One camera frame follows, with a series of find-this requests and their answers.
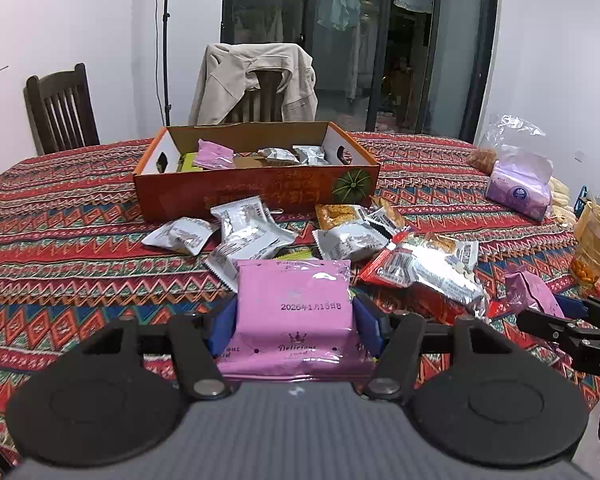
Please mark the small pink snack packet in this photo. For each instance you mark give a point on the small pink snack packet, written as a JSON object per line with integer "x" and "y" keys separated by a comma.
{"x": 524, "y": 290}

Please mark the silver snack packet centre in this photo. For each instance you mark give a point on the silver snack packet centre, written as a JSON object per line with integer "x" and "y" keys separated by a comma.
{"x": 247, "y": 233}

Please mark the sliding glass door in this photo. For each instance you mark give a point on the sliding glass door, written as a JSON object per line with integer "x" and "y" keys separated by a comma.
{"x": 405, "y": 66}

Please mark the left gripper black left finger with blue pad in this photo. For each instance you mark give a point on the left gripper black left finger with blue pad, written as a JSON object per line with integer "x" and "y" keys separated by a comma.
{"x": 197, "y": 340}

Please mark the green white snack packet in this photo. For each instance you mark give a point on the green white snack packet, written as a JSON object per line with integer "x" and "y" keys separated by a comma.
{"x": 300, "y": 255}

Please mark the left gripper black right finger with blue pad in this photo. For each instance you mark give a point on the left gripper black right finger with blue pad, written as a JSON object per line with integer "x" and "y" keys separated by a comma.
{"x": 394, "y": 340}

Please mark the pink packet in box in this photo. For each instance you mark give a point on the pink packet in box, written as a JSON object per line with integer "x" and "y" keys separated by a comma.
{"x": 213, "y": 156}

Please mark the wooden chair with jacket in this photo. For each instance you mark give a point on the wooden chair with jacket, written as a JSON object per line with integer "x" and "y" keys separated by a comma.
{"x": 260, "y": 105}

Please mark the orange snack packet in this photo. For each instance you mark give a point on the orange snack packet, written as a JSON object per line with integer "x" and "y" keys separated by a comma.
{"x": 330, "y": 216}

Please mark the red silver snack packet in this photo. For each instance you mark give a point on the red silver snack packet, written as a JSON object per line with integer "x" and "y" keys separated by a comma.
{"x": 438, "y": 270}

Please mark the orange cardboard box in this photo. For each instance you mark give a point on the orange cardboard box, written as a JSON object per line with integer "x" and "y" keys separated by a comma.
{"x": 165, "y": 193}

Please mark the dark wooden chair left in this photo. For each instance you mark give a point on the dark wooden chair left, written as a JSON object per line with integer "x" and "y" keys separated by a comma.
{"x": 60, "y": 111}

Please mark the purple tissue pack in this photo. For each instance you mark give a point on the purple tissue pack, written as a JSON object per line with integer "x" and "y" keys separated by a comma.
{"x": 520, "y": 180}

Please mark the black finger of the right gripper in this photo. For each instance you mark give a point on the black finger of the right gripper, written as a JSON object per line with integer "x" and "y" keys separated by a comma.
{"x": 580, "y": 343}

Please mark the glass cup of tea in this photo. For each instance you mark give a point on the glass cup of tea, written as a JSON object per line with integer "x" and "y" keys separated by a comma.
{"x": 585, "y": 264}

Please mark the patterned red tablecloth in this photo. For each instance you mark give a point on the patterned red tablecloth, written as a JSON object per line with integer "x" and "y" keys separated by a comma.
{"x": 72, "y": 258}

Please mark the silver snack packet left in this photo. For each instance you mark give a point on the silver snack packet left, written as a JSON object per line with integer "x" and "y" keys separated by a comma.
{"x": 185, "y": 235}

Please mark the silver snack packet right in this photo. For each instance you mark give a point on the silver snack packet right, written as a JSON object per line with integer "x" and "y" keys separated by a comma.
{"x": 353, "y": 240}

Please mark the beige jacket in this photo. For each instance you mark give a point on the beige jacket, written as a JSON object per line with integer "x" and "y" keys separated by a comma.
{"x": 227, "y": 71}

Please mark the clear plastic bag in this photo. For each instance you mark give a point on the clear plastic bag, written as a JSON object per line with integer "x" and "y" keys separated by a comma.
{"x": 503, "y": 131}

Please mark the black light stand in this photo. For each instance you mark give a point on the black light stand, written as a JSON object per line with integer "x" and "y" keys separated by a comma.
{"x": 161, "y": 66}

